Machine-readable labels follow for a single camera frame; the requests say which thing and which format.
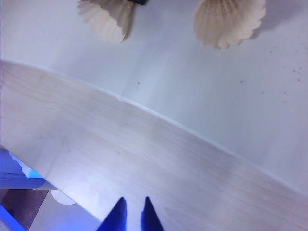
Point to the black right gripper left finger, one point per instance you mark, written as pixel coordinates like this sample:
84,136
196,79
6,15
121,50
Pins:
118,216

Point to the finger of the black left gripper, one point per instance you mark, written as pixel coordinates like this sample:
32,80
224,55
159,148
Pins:
138,2

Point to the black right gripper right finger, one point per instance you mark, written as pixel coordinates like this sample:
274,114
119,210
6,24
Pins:
150,216

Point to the shuttlecock with green cork sticker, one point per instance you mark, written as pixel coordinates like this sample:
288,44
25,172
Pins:
108,21

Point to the white feather shuttlecock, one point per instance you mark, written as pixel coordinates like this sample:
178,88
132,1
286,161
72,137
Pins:
223,26

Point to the white raised desk board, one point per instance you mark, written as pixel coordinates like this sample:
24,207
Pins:
192,84

